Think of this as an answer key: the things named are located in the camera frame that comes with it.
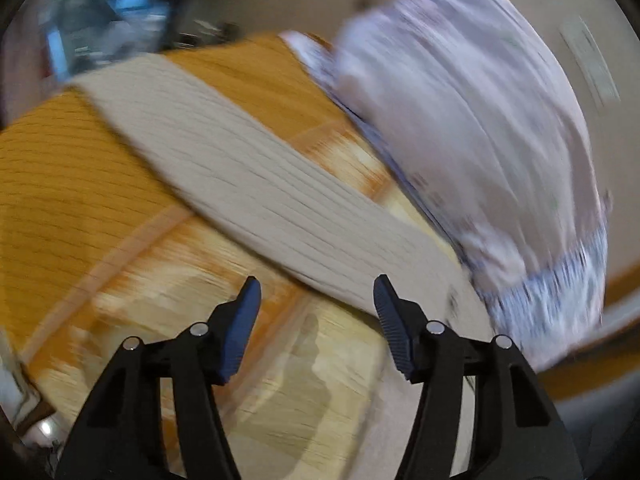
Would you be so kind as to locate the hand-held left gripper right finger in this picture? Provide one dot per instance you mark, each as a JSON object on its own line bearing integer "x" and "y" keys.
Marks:
{"x": 395, "y": 330}

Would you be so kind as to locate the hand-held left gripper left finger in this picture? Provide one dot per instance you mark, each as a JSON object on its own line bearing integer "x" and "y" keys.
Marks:
{"x": 239, "y": 330}

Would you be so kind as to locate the pale blue floral pillow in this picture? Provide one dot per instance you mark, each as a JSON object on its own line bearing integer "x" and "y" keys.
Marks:
{"x": 555, "y": 300}

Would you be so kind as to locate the yellow orange patterned bed sheet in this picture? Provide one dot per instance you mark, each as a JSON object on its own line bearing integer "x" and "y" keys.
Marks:
{"x": 75, "y": 210}

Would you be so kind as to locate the pink floral pillow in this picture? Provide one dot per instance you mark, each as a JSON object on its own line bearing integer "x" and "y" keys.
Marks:
{"x": 460, "y": 110}

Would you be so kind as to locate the blurred blue object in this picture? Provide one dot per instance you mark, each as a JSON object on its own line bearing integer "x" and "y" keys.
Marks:
{"x": 105, "y": 15}

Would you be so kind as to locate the wooden bed frame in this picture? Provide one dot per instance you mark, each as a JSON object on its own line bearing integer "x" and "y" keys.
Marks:
{"x": 590, "y": 360}

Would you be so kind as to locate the white wall plate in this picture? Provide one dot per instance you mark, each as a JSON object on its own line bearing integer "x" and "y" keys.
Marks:
{"x": 590, "y": 60}

